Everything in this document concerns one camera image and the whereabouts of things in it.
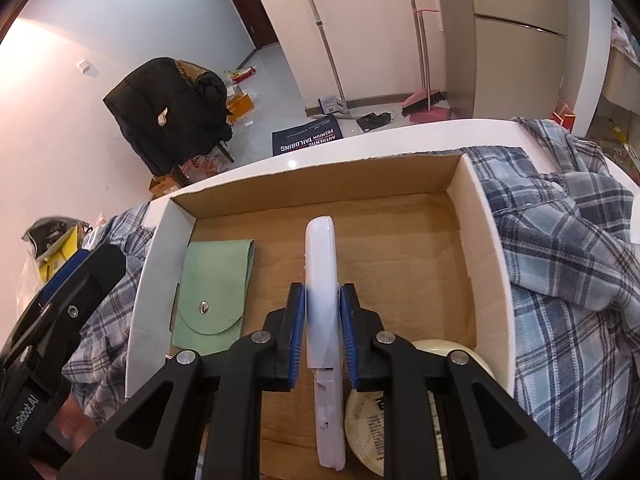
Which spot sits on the brown cardboard box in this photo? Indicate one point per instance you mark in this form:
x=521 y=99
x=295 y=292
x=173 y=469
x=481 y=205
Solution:
x=164 y=186

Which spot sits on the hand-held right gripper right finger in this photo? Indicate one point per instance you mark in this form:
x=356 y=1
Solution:
x=348 y=340

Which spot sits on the black crumpled bag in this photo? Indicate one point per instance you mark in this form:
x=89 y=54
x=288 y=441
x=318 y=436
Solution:
x=374 y=121

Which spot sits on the white blue small carton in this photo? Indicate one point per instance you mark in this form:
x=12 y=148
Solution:
x=334 y=105

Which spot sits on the floral patterned bag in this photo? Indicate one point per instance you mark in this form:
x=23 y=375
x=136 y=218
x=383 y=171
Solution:
x=200 y=166

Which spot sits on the navy printed bag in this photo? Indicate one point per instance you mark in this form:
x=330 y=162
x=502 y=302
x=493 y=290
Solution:
x=305 y=140

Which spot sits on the red snack package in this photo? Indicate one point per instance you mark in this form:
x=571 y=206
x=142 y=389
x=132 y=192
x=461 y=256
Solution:
x=241 y=74

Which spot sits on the yellow box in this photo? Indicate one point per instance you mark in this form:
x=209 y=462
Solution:
x=62 y=247

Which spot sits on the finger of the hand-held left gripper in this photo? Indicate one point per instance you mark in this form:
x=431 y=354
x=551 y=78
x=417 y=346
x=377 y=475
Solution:
x=100 y=275
x=60 y=277

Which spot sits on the pink broom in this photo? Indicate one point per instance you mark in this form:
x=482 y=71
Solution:
x=425 y=102

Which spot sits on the beige refrigerator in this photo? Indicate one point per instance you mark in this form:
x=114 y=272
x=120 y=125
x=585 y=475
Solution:
x=510 y=60

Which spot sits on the light green snap pouch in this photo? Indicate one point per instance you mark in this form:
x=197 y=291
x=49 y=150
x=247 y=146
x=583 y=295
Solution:
x=210 y=280

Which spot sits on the red paper bag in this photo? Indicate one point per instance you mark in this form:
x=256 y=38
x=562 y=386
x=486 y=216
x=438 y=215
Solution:
x=564 y=117

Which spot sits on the dark wooden door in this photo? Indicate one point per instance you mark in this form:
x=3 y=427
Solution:
x=250 y=5

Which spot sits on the black jacket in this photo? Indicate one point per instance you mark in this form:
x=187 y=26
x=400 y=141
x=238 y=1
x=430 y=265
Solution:
x=160 y=105

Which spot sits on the pink towel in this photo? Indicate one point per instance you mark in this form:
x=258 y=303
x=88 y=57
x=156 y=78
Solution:
x=627 y=40

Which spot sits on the white light switch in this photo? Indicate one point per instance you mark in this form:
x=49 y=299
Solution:
x=85 y=65

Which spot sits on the patterned floor rug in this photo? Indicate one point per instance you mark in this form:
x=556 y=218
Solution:
x=620 y=157

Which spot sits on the beige vanity cabinet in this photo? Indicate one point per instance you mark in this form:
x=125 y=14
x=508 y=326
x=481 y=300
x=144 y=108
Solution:
x=622 y=82

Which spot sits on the person's left hand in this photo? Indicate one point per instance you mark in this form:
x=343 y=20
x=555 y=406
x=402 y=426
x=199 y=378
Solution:
x=77 y=422

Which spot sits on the long white plastic device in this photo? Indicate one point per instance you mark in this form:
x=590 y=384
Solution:
x=320 y=270

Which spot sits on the wooden chair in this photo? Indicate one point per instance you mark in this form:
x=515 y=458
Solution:
x=227 y=152

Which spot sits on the grey bag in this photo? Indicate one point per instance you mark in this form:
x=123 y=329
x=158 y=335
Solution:
x=50 y=227

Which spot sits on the blue plaid shirt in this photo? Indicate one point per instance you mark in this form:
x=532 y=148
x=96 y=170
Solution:
x=565 y=260

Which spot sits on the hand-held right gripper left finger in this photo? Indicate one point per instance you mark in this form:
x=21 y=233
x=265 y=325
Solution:
x=296 y=340

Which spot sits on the orange cardboard box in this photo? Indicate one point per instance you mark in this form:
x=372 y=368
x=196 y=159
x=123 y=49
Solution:
x=241 y=107

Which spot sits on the pale yellow round tin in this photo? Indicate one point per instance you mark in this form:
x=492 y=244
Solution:
x=367 y=425

